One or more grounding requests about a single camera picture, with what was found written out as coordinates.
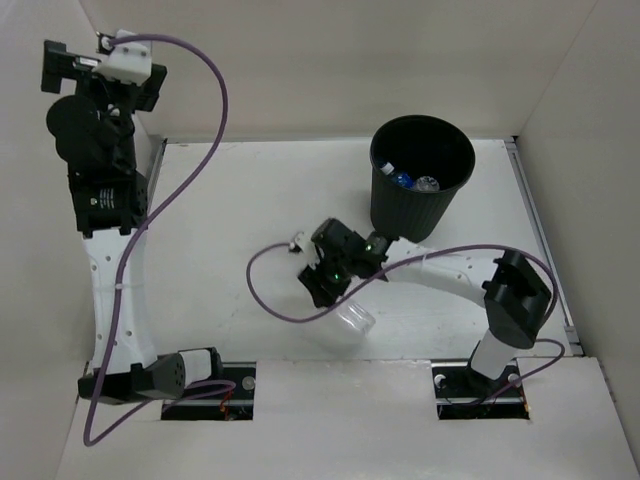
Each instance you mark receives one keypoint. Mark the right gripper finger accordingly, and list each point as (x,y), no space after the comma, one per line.
(324,294)
(309,276)

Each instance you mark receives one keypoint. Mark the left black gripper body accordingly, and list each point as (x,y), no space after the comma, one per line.
(70,67)

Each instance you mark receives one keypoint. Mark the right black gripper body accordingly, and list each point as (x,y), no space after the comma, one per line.
(341,261)

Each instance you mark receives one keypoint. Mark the clear unlabelled plastic bottle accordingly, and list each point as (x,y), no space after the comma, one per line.
(351,324)

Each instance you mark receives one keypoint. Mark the blue label plastic bottle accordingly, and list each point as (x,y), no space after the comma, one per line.
(396,176)

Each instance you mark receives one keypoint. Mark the red label plastic bottle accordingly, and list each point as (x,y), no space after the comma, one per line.
(426,184)

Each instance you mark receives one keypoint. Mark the black ribbed plastic bin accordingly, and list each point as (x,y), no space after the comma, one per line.
(420,145)

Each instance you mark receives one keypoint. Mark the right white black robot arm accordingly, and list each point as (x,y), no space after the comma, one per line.
(517,292)

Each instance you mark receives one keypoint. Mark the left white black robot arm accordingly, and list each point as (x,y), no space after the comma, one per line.
(94,132)

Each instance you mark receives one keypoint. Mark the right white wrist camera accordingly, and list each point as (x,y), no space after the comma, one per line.
(301,244)

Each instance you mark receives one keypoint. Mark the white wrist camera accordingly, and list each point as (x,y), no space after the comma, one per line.
(129,62)
(301,244)

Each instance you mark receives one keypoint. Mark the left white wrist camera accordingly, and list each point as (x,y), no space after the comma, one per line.
(129,62)

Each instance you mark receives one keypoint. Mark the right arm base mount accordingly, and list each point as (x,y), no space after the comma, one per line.
(463,394)

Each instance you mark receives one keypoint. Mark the right aluminium table rail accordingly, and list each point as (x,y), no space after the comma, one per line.
(575,345)

